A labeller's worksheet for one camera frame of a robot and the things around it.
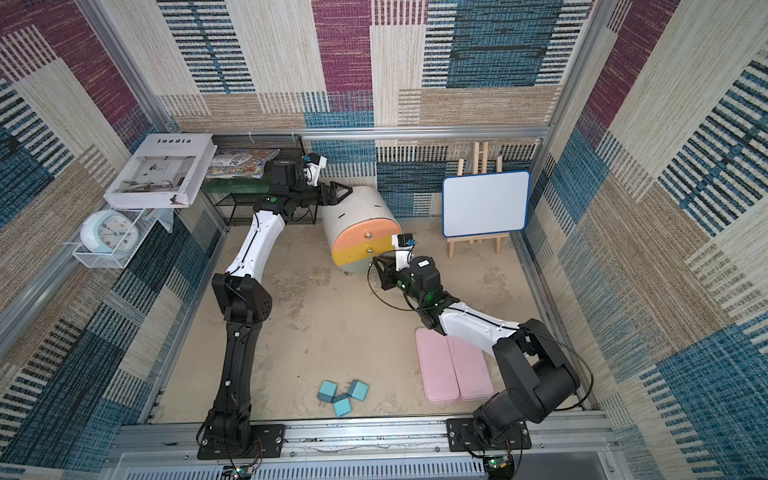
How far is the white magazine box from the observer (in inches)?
28.1

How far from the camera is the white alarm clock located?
631mm

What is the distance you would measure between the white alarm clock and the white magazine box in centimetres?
6

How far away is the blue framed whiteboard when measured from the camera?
3.32 feet

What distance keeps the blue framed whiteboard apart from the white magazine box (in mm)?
720

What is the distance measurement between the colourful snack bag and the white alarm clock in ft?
0.75

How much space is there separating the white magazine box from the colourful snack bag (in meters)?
0.02
